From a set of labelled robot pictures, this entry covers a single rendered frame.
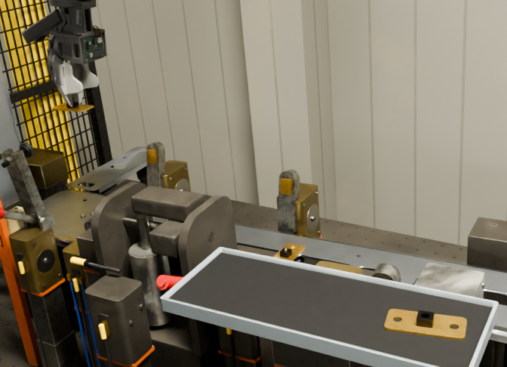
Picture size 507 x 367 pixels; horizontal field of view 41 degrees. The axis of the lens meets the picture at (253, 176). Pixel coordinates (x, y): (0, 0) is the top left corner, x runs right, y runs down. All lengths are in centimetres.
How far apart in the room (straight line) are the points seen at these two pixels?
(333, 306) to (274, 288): 8
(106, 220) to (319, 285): 39
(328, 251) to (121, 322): 41
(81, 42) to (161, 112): 246
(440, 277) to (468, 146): 199
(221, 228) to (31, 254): 45
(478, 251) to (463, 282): 30
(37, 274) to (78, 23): 48
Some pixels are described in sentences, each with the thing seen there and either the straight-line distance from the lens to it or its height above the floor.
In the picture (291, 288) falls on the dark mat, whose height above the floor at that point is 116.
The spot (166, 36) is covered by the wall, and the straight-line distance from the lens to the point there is 357.
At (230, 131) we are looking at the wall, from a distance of 347.
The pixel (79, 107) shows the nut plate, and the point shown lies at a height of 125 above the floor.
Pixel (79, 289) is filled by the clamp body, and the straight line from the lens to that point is 123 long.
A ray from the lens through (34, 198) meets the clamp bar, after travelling 134.
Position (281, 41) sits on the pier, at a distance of 290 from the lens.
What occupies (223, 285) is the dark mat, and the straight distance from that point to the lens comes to 85.
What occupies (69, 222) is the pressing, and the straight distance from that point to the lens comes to 150.
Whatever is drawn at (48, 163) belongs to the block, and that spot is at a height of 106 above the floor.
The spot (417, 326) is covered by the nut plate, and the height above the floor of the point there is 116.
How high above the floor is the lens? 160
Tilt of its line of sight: 22 degrees down
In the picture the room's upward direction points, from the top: 6 degrees counter-clockwise
